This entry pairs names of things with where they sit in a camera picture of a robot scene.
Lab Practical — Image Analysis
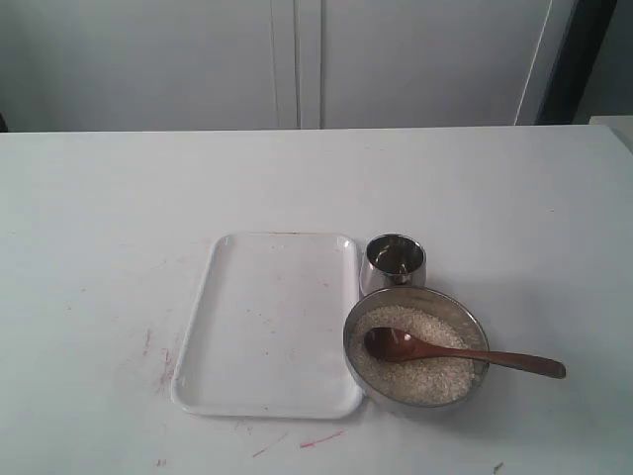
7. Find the white rectangular plastic tray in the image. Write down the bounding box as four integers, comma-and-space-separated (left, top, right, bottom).
171, 233, 363, 420

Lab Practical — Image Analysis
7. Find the small steel cup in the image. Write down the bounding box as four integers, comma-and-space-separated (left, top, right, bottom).
359, 234, 427, 296

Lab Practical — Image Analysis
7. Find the brown wooden spoon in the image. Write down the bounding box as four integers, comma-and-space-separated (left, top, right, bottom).
364, 327, 567, 379

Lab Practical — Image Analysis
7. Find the large steel bowl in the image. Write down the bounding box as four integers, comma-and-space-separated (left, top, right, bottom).
343, 287, 490, 416

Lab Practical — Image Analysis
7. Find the white cabinet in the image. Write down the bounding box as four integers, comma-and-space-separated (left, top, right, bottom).
1, 1, 576, 132

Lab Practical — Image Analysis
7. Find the black vertical post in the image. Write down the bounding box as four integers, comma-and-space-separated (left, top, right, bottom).
535, 0, 618, 126

